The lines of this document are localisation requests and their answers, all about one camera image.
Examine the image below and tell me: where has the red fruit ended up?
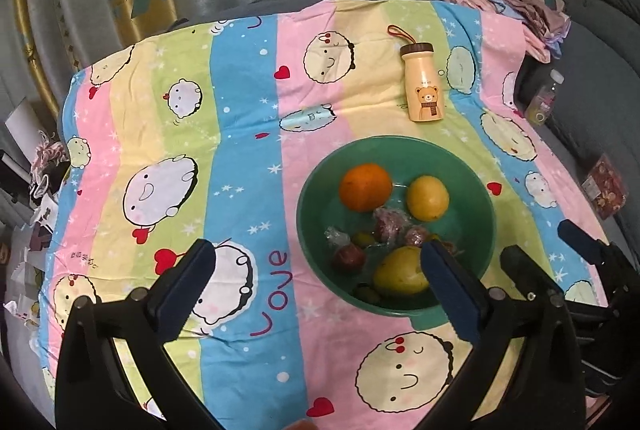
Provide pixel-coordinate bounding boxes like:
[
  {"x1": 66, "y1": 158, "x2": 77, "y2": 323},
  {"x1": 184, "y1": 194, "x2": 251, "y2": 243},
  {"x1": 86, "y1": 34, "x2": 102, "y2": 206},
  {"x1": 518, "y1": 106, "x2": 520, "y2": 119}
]
[
  {"x1": 404, "y1": 224, "x2": 431, "y2": 247},
  {"x1": 324, "y1": 226, "x2": 367, "y2": 275},
  {"x1": 373, "y1": 207, "x2": 410, "y2": 244}
]

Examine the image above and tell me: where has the small green fruit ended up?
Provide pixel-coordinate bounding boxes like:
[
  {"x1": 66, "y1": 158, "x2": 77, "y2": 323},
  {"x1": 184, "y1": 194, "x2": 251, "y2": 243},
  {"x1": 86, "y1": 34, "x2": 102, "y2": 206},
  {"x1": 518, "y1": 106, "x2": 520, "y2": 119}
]
[{"x1": 352, "y1": 231, "x2": 378, "y2": 248}]

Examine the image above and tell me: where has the red fruit front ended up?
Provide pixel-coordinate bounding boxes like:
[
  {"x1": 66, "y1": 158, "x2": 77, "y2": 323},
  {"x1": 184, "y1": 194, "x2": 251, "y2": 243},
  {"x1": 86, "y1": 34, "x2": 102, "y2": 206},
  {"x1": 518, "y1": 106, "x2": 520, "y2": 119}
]
[{"x1": 324, "y1": 226, "x2": 367, "y2": 275}]

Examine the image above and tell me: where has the large orange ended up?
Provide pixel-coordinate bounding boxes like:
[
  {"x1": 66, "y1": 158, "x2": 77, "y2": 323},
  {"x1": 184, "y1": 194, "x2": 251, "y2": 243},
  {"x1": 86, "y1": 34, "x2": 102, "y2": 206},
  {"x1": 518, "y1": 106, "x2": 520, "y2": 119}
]
[{"x1": 338, "y1": 164, "x2": 393, "y2": 213}]

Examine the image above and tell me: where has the person's left hand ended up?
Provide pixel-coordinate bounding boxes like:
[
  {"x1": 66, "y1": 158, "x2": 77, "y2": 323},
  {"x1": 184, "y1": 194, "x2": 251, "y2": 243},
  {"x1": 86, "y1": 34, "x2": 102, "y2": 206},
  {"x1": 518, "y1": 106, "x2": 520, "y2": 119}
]
[{"x1": 285, "y1": 419, "x2": 318, "y2": 430}]

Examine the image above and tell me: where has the red patterned box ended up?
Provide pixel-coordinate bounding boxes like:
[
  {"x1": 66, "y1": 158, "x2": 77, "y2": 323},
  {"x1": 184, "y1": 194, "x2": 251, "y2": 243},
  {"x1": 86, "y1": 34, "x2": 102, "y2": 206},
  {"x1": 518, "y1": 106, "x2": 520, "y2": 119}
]
[{"x1": 582, "y1": 154, "x2": 628, "y2": 220}]

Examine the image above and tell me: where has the yellow pear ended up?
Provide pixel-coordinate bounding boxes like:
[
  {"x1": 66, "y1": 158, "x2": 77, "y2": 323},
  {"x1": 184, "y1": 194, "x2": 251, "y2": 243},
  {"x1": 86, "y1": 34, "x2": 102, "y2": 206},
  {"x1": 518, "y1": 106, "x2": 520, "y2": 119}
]
[{"x1": 372, "y1": 246, "x2": 430, "y2": 297}]

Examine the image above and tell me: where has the round yellow lemon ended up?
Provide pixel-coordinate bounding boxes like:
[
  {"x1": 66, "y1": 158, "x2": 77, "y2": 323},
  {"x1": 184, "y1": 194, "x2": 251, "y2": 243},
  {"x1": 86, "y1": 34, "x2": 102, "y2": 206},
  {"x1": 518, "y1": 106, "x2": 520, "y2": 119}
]
[{"x1": 406, "y1": 176, "x2": 449, "y2": 222}]

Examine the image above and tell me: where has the green plastic basin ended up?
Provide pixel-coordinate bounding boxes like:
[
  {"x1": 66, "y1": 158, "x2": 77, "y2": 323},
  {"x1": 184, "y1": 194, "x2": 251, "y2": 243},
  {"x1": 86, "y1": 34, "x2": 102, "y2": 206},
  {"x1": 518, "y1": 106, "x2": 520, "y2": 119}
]
[{"x1": 296, "y1": 135, "x2": 497, "y2": 329}]

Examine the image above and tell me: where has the grey sofa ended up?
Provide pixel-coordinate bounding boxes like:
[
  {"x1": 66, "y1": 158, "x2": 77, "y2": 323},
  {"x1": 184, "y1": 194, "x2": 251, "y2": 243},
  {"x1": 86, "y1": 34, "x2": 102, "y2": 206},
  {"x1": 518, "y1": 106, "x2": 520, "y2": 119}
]
[{"x1": 514, "y1": 0, "x2": 640, "y2": 252}]

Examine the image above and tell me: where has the pile of clothes left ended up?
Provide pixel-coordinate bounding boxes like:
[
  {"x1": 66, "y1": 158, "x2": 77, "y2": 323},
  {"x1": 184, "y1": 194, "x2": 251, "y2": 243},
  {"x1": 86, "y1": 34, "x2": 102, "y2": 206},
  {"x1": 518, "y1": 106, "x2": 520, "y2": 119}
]
[{"x1": 1, "y1": 100, "x2": 68, "y2": 329}]

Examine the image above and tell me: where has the clear plastic bottle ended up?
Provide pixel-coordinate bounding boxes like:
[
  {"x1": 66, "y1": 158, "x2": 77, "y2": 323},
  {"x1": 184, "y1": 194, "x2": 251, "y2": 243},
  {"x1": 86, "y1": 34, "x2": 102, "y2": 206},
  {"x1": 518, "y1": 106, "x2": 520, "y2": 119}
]
[{"x1": 525, "y1": 69, "x2": 564, "y2": 126}]

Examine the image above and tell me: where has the colourful cartoon bedsheet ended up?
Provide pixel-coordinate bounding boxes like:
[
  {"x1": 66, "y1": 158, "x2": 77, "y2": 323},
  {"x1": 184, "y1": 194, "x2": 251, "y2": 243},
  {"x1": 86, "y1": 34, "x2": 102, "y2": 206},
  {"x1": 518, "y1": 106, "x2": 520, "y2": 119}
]
[{"x1": 38, "y1": 0, "x2": 605, "y2": 429}]

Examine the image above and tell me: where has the yellow bear bottle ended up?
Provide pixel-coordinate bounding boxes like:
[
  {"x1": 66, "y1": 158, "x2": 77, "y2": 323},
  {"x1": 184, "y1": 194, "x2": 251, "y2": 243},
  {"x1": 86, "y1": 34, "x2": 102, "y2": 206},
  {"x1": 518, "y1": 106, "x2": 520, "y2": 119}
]
[{"x1": 387, "y1": 25, "x2": 445, "y2": 122}]

